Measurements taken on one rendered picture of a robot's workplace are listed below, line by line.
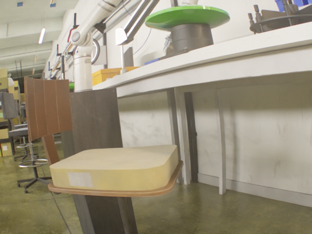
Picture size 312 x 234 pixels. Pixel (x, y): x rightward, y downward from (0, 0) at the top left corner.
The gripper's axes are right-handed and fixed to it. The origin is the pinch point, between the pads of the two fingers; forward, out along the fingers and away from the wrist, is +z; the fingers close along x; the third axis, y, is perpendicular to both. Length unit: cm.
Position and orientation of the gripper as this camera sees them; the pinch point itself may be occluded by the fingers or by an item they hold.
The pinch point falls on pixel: (164, 51)
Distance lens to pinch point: 119.8
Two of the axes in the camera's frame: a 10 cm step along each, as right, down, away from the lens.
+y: 9.1, 3.8, -1.6
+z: -3.6, 9.2, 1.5
